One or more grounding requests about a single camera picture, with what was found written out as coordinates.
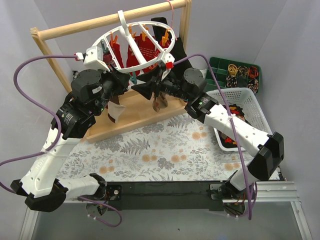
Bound argyle brown sock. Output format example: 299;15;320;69
152;92;168;113

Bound white round clip hanger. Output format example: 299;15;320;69
91;10;176;74

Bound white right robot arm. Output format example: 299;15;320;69
132;68;284;199

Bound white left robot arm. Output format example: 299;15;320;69
10;67;130;212

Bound wooden clothes rack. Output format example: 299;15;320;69
30;0;192;143

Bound black hanging sock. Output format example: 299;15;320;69
151;17;193;80

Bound green compartment tray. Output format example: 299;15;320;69
205;57;261;94

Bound floral table mat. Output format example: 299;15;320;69
57;114;252;182

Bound tartan red yellow sock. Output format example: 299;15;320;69
220;104;248;148

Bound white plastic basket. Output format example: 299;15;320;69
214;87;272;152

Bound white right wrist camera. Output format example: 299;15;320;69
160;52;175;80

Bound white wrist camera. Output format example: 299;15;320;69
74;46;110;72
160;52;175;80

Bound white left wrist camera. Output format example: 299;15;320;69
74;46;110;72

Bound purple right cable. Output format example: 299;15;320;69
172;53;258;221

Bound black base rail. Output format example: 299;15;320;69
98;181;247;215

